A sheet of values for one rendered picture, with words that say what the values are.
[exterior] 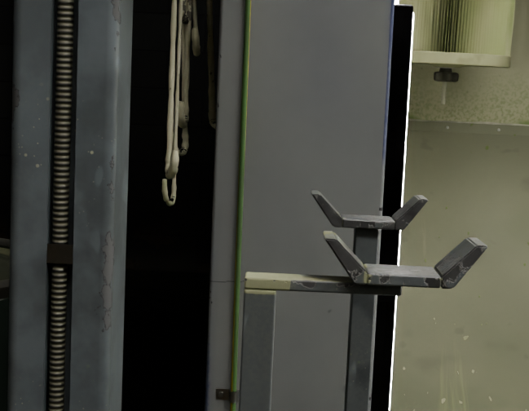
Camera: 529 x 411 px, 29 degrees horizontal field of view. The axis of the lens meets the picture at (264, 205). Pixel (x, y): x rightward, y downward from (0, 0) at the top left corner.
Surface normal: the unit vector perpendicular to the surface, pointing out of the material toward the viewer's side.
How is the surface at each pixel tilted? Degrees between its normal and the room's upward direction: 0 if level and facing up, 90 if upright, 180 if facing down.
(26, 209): 90
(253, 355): 90
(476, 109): 90
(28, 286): 90
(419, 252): 57
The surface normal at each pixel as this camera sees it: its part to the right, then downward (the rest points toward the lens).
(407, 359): 0.01, -0.44
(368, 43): -0.01, 0.12
